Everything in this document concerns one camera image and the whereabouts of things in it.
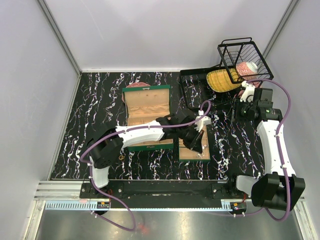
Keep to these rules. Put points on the green jewelry tray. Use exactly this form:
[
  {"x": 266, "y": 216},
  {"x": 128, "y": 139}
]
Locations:
[{"x": 186, "y": 154}]

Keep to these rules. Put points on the green jewelry box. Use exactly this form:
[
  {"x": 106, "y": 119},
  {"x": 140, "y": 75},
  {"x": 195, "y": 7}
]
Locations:
[{"x": 145, "y": 104}]

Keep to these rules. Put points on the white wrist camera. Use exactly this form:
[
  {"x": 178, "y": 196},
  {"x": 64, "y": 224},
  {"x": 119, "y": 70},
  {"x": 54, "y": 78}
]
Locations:
[
  {"x": 201, "y": 120},
  {"x": 248, "y": 94}
]

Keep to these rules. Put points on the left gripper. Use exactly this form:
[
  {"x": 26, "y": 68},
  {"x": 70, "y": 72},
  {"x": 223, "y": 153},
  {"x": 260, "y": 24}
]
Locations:
[{"x": 197, "y": 146}]

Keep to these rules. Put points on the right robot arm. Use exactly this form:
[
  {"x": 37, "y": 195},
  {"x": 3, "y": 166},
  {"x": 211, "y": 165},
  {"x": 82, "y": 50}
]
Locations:
[{"x": 279, "y": 188}]

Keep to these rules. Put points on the pink dotted dish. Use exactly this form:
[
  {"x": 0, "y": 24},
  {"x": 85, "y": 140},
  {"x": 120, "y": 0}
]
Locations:
[{"x": 138, "y": 84}]

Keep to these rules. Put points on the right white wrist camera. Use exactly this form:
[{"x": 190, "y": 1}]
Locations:
[{"x": 248, "y": 94}]

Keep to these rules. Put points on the pink patterned bowl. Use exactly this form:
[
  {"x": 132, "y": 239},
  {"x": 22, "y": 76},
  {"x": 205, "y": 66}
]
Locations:
[{"x": 248, "y": 70}]

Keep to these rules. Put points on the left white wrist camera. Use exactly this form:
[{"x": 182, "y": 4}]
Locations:
[{"x": 201, "y": 120}]

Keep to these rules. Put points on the yellow woven plate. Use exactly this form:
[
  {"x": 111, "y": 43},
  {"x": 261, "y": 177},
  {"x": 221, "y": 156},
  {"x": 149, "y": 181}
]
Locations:
[{"x": 220, "y": 82}]

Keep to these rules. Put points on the pink patterned cup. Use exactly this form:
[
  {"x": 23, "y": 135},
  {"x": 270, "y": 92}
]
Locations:
[{"x": 241, "y": 93}]

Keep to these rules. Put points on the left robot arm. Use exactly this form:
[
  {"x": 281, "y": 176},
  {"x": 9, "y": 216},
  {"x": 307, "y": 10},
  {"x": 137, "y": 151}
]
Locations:
[{"x": 104, "y": 149}]

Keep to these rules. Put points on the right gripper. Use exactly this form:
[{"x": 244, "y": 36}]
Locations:
[{"x": 237, "y": 105}]

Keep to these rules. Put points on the black dish rack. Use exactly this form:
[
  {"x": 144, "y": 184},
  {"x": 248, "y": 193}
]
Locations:
[{"x": 240, "y": 60}]

